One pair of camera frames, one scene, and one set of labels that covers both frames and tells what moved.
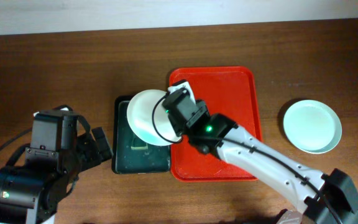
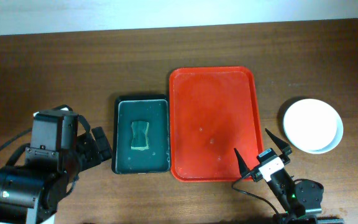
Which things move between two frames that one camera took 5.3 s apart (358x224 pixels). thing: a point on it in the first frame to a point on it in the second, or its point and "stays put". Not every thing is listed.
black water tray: x=130 y=154 stays put
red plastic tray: x=229 y=91 stays put
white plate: x=149 y=119 to x=312 y=126
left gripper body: x=90 y=152 stays put
